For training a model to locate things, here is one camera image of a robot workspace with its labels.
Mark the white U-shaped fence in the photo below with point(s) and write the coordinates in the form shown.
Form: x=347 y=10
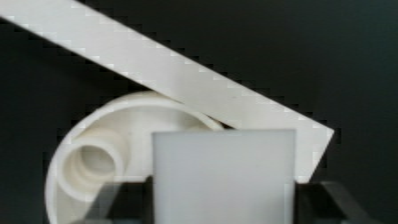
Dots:
x=69 y=24

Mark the white round stool seat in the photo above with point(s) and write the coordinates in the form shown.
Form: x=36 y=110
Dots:
x=103 y=155

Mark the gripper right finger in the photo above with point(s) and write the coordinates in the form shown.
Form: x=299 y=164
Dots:
x=325 y=205

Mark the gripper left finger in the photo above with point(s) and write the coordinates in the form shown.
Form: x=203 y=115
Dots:
x=123 y=205

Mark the white stool leg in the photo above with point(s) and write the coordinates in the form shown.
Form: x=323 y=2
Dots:
x=222 y=174

